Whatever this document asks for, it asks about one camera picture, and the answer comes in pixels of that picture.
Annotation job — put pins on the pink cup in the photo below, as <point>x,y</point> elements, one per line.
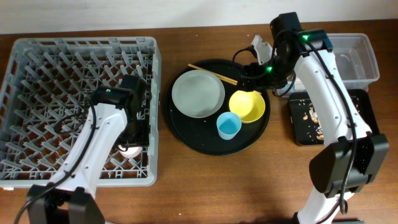
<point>131,152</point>

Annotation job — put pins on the yellow bowl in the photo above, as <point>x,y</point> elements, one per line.
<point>248,105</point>

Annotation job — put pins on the round black tray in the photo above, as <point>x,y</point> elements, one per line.
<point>201,134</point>

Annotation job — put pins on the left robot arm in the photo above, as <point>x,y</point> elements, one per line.
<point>109,120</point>

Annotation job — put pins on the grey round plate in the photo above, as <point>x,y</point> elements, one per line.
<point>198,94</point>

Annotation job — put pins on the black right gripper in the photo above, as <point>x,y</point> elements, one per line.
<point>253,77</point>

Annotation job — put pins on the wooden chopstick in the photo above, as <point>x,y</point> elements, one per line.
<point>221,77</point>

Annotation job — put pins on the clear plastic bin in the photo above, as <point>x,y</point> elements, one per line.
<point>355,60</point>

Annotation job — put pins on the grey plastic dishwasher rack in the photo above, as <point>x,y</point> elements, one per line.
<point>42,90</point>

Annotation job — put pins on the blue cup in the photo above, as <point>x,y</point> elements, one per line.
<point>228,125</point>

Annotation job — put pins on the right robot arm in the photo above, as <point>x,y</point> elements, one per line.
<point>353,153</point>

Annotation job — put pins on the food scraps pile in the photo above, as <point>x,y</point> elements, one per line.
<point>312,116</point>

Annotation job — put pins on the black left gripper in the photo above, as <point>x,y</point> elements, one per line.
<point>137,137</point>

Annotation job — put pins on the black rectangular tray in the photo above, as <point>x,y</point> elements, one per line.
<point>300,102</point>

